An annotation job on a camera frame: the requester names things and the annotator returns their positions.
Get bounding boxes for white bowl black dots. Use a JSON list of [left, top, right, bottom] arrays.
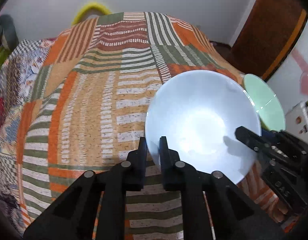
[[145, 70, 261, 184]]

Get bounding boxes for grey stuffed shark toy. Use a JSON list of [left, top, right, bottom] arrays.
[[0, 15, 19, 51]]

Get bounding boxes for brown wooden door frame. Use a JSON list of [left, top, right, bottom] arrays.
[[228, 0, 308, 81]]

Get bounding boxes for mint green bowl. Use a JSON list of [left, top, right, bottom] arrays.
[[243, 74, 286, 131]]

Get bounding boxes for white case with stickers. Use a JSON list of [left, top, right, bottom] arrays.
[[285, 100, 308, 144]]

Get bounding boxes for striped patchwork tablecloth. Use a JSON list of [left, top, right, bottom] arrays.
[[9, 11, 289, 240]]

